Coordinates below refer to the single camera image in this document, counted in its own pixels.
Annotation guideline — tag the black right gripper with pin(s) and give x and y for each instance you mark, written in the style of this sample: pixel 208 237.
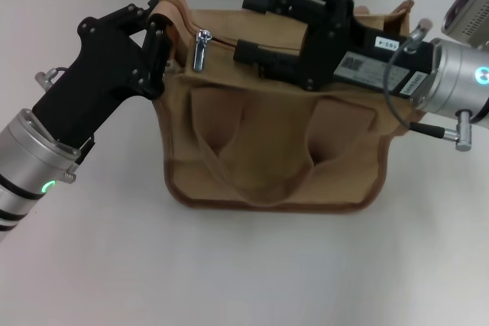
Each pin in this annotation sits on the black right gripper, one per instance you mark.
pixel 344 47

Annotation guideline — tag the silver metal zipper pull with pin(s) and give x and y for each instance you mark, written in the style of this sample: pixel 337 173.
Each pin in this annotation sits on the silver metal zipper pull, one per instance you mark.
pixel 199 55

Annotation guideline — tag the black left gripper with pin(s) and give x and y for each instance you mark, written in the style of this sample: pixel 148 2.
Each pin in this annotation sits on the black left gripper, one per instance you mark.
pixel 99 81

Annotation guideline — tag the khaki canvas food bag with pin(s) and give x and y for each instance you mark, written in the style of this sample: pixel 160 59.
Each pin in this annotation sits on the khaki canvas food bag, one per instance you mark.
pixel 267 142

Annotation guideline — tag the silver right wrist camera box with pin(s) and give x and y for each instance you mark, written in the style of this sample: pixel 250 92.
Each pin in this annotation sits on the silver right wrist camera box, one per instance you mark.
pixel 471 13

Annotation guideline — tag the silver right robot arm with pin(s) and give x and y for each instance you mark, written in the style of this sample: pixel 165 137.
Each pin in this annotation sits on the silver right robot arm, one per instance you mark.
pixel 458 85

